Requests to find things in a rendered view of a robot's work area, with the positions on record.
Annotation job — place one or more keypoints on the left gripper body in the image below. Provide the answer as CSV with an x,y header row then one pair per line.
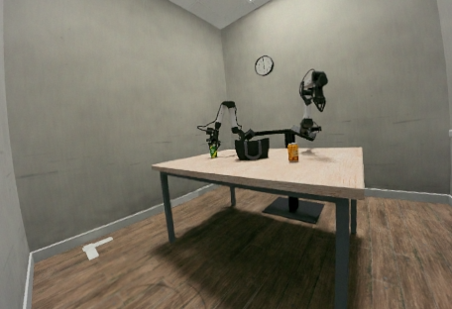
x,y
317,95

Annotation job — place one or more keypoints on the black fabric bag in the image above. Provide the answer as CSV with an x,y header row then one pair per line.
x,y
252,149

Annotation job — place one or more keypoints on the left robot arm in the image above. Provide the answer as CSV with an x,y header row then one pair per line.
x,y
320,79

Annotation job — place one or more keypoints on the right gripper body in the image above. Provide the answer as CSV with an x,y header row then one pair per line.
x,y
215,139

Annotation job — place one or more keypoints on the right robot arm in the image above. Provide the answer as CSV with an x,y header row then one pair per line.
x,y
231,106

